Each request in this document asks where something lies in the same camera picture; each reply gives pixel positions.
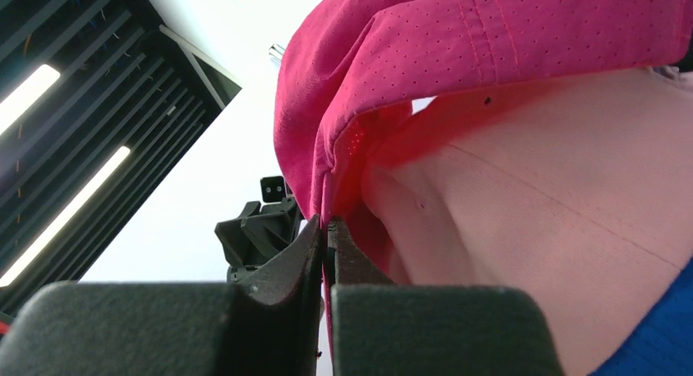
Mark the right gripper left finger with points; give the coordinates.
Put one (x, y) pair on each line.
(265, 324)

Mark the ceiling light strip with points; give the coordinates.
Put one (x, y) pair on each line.
(26, 94)
(65, 216)

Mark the light pink baseball cap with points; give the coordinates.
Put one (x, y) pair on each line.
(577, 191)

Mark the blue baseball cap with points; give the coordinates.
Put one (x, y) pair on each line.
(662, 343)

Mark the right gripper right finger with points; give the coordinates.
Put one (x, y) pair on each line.
(381, 328)

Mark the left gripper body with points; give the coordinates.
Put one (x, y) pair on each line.
(261, 231)

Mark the magenta baseball cap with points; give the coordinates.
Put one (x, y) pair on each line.
(357, 71)

